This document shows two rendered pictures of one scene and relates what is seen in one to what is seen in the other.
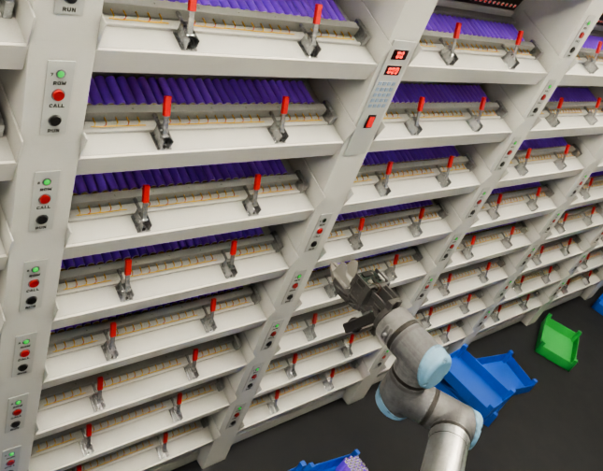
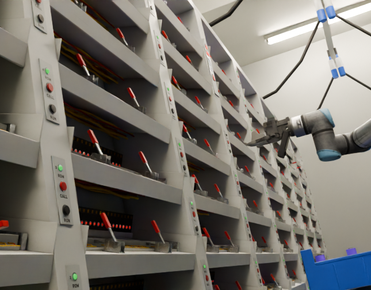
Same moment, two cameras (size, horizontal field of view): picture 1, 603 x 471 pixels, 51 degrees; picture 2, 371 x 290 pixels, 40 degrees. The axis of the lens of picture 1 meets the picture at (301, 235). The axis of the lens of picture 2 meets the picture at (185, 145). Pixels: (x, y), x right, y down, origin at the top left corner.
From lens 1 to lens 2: 1.86 m
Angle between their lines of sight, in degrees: 54
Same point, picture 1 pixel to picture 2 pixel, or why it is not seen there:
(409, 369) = (321, 121)
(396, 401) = (331, 141)
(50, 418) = not seen: hidden behind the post
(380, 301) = (283, 122)
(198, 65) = (168, 14)
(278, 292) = (234, 186)
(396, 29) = (200, 34)
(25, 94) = not seen: outside the picture
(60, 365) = not seen: hidden behind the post
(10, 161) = (146, 20)
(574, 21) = (232, 71)
